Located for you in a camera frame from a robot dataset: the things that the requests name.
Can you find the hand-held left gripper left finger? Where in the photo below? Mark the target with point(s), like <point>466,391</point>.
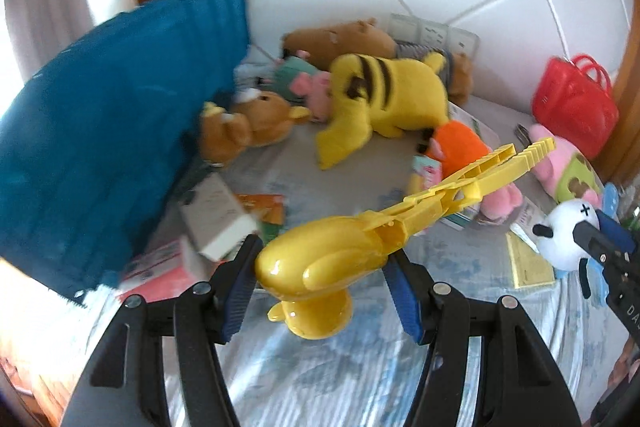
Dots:
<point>239,302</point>

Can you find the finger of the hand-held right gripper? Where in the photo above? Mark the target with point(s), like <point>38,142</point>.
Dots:
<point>615,232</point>

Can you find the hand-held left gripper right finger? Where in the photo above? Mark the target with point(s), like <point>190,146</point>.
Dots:
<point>402,302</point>

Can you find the white panda plush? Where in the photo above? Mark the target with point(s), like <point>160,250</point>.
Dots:
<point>560,242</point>

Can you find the yellow duck snowball clip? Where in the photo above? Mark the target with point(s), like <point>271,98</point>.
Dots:
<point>310,267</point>

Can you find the blue plastic crate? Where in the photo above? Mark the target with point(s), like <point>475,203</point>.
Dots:
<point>100,132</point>

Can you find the pink and green plush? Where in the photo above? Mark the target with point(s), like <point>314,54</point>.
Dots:
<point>565,167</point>

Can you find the pink packet with white label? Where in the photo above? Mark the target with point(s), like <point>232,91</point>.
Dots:
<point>160,264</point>

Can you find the white cardboard box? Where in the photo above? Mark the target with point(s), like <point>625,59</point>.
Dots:
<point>215,217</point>

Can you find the yellow sticky note pad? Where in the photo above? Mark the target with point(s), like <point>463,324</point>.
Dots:
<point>530,262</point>

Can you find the white foil packet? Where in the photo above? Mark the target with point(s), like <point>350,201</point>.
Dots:
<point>525,219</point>

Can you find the orange and green card packet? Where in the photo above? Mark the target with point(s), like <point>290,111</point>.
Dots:
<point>265,212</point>

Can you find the small white box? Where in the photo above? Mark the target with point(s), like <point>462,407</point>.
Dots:
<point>462,217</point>

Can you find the colourful small tissue packet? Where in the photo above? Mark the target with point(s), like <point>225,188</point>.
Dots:
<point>426,171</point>

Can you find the metal nail clipper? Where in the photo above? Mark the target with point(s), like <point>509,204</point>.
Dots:
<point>523,133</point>

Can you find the orange dress pig plush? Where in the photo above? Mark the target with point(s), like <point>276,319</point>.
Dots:
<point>460,147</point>

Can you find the small brown bear plush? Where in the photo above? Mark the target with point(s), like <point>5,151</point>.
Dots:
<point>255,127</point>

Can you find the yellow striped plush toy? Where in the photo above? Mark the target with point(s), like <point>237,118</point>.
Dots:
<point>395,97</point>

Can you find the teal shirt pig plush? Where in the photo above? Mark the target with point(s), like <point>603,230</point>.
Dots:
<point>295,74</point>

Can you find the large brown bear plush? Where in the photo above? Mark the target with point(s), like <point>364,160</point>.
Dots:
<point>340,39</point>

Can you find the curved wooden wall trim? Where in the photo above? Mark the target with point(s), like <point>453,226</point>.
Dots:
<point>625,107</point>

